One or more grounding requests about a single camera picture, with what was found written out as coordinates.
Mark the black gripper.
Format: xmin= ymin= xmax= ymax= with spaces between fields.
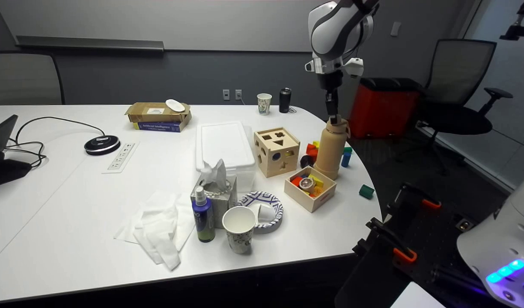
xmin=318 ymin=72 xmax=342 ymax=117

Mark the tall wooden bottle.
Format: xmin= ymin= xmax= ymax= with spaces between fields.
xmin=313 ymin=119 xmax=349 ymax=180

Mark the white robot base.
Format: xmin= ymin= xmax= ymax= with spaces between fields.
xmin=457 ymin=182 xmax=524 ymax=308

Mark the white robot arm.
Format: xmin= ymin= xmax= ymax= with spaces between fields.
xmin=304 ymin=0 xmax=380 ymax=122

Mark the teal block behind bottle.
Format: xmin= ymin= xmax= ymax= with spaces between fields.
xmin=340 ymin=148 xmax=352 ymax=168

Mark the small blue spray bottle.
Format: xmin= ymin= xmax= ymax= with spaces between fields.
xmin=191 ymin=187 xmax=215 ymax=244

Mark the black travel tumbler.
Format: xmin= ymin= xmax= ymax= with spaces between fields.
xmin=279 ymin=88 xmax=291 ymax=114

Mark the red storage bin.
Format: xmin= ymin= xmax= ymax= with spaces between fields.
xmin=349 ymin=78 xmax=419 ymax=139

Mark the paper cup at table end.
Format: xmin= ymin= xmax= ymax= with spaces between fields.
xmin=256 ymin=93 xmax=272 ymax=115

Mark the red cylinder block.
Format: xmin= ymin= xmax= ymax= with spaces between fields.
xmin=306 ymin=144 xmax=318 ymax=161

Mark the wooden shape sorter cube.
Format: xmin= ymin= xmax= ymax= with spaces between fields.
xmin=253 ymin=127 xmax=299 ymax=177

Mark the whiteboard with tray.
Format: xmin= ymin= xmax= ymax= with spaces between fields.
xmin=0 ymin=0 xmax=323 ymax=52

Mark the wooden tray of blocks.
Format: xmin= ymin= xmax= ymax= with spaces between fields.
xmin=284 ymin=167 xmax=335 ymax=213

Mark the green cube block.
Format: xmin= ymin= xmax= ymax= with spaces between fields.
xmin=359 ymin=185 xmax=375 ymax=201

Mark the white plastic lidded bin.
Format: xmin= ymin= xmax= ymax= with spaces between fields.
xmin=195 ymin=122 xmax=255 ymax=172

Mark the black mesh office chair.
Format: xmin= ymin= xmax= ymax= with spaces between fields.
xmin=416 ymin=40 xmax=512 ymax=175

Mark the patterned paper plate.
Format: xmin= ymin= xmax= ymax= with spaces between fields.
xmin=239 ymin=192 xmax=284 ymax=233

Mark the grey tissue box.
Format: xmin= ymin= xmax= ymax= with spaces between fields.
xmin=195 ymin=160 xmax=238 ymax=230

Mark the patterned paper cup near tissue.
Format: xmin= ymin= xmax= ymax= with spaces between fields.
xmin=221 ymin=206 xmax=256 ymax=256

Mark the cardboard box with mouse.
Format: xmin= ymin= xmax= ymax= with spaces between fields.
xmin=126 ymin=100 xmax=191 ymax=132

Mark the crumpled white tissue paper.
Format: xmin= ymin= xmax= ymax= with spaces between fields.
xmin=114 ymin=194 xmax=193 ymax=273

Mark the black round speaker puck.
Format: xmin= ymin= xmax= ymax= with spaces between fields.
xmin=84 ymin=136 xmax=119 ymax=156

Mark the grey chair right of table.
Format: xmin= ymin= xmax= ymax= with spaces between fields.
xmin=0 ymin=52 xmax=63 ymax=105

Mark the black laptop stand device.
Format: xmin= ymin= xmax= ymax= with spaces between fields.
xmin=0 ymin=115 xmax=32 ymax=185

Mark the black clamp with orange handle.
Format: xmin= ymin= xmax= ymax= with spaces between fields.
xmin=334 ymin=184 xmax=441 ymax=308

